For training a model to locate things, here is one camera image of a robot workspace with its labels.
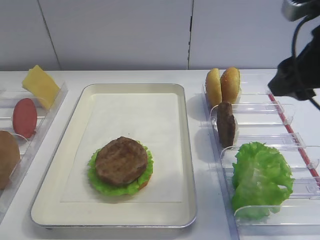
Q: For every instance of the clear acrylic rack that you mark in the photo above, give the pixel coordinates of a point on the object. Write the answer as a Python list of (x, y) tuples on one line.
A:
[(260, 118), (28, 147)]

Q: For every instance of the green lettuce leaf on tray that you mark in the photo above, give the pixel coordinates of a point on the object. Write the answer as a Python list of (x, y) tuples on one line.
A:
[(108, 189)]

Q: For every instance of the green lettuce leaf in rack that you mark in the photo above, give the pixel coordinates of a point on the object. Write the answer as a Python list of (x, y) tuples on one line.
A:
[(262, 181)]

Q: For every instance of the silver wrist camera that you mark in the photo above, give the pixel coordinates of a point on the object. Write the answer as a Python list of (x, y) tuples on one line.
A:
[(294, 10)]

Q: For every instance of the yellow cheese slice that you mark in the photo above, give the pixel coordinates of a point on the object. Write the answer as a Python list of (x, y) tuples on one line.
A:
[(42, 86)]

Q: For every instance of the red tomato slice in rack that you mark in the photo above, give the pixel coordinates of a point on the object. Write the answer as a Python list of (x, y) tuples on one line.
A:
[(24, 118)]

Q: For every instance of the brown meat patty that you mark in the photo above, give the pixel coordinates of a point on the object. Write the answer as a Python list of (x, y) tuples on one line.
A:
[(225, 124), (121, 161)]

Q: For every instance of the cream metal serving tray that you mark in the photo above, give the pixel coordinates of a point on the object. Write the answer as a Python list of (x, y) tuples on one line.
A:
[(49, 210)]

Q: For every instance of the golden bun half right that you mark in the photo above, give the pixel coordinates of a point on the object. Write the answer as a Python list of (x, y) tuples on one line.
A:
[(230, 85)]

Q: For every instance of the golden bun half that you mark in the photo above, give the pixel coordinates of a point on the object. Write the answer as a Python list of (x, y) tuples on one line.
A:
[(213, 87), (230, 85)]

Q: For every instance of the clear acrylic left rack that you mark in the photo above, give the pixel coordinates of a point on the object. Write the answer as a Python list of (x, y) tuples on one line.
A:
[(28, 147)]

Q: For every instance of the golden bun half left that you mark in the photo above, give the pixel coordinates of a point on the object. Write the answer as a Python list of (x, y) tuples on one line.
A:
[(213, 87)]

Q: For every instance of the orange bottom bun on tray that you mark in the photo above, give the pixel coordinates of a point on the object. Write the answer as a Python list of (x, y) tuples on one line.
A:
[(143, 180)]

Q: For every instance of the clear acrylic right rack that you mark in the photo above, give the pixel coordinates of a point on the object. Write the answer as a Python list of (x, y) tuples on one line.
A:
[(260, 118)]

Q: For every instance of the brown bun in left rack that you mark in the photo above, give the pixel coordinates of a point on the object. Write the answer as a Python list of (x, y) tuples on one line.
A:
[(9, 157)]

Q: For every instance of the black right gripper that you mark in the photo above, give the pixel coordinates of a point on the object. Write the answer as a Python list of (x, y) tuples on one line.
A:
[(285, 82)]

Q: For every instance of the white paper tray liner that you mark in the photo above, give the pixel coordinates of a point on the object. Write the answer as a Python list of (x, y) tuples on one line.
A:
[(152, 119)]

